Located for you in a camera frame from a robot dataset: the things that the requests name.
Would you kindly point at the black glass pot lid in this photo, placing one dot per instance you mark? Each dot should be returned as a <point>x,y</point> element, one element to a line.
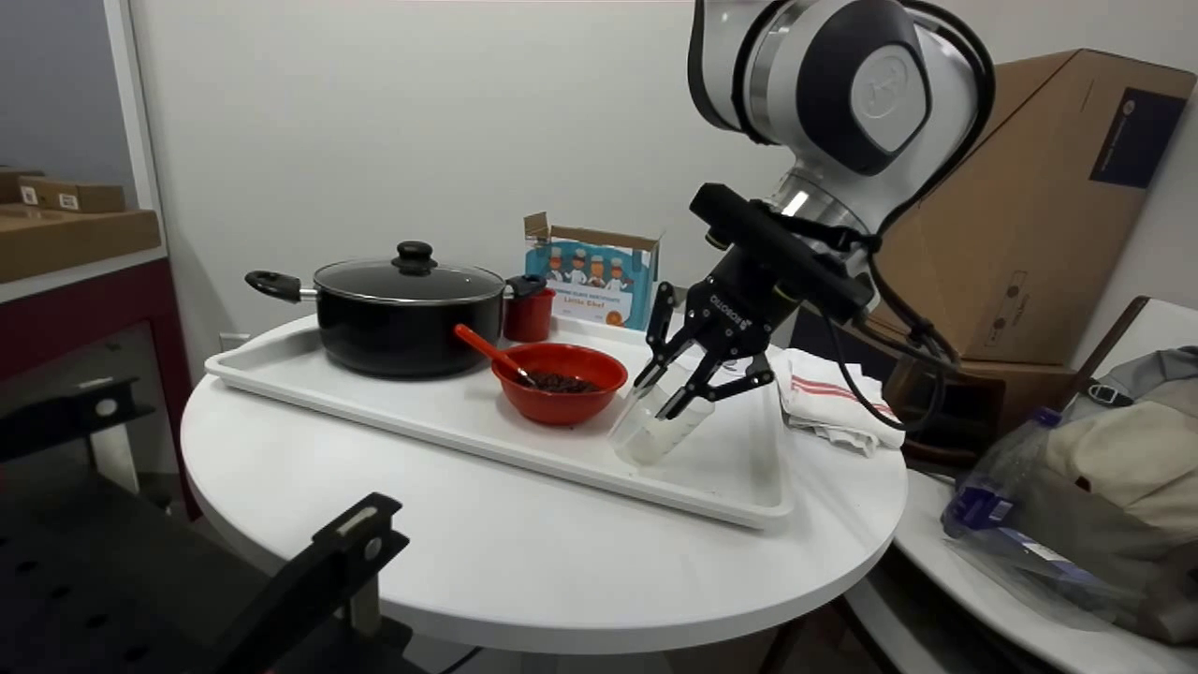
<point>408,275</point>

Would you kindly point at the wooden shelf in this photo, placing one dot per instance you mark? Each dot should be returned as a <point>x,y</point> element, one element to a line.
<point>55,221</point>

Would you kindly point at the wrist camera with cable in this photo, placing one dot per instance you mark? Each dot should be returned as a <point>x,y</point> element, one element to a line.
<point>739,221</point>

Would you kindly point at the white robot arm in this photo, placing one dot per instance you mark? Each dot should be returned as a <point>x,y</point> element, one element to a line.
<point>876,101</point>

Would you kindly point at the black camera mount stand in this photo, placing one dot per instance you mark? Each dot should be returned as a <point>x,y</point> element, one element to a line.
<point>318,612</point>

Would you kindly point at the blue cardboard toy box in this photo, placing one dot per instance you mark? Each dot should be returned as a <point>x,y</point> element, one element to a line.
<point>594,275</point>

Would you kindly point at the red spoon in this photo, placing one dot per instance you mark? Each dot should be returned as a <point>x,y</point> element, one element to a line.
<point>493,352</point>

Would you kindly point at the white plastic tray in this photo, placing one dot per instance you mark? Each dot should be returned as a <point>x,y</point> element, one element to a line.
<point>722,461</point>

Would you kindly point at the white red striped towel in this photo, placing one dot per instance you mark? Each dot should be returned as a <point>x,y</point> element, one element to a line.
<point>843,404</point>

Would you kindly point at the black cooking pot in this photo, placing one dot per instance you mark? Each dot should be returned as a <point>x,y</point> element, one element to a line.
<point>391,338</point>

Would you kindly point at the red mug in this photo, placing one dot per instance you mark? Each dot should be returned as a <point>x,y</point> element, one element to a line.
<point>528,308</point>

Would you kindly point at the white round table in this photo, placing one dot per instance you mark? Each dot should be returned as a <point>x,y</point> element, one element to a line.
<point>528,562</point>

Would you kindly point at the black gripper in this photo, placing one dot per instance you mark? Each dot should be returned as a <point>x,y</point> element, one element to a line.
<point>731,316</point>

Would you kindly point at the red plastic bowl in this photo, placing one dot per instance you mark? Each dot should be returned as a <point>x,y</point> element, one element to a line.
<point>566,383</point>

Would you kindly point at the large brown cardboard box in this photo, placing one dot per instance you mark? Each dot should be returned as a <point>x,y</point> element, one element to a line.
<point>1014,253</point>

